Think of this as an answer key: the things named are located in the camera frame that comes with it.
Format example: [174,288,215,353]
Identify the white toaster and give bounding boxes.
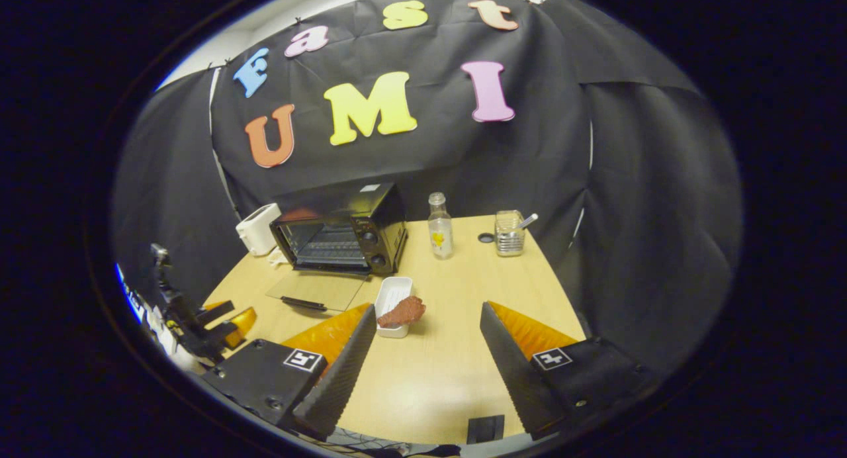
[236,203,282,257]

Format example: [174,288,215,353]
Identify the small black box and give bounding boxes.
[467,415,505,445]

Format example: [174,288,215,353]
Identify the black backdrop cloth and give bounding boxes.
[111,0,743,374]

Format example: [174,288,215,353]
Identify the white rectangular tray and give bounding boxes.
[375,276,414,339]

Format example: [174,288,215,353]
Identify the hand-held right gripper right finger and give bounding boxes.
[480,301,662,440]

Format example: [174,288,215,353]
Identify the computer monitor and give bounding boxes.
[116,263,145,326]

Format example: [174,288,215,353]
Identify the black electric oven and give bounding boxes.
[266,182,409,313]

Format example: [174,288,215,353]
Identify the clear glass bottle yellow label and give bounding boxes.
[427,192,454,260]

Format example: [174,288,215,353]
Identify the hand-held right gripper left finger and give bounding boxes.
[199,303,378,443]

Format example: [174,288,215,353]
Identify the brown meat piece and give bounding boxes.
[377,296,426,329]

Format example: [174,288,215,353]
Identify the ribbed glass jar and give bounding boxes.
[494,210,526,257]

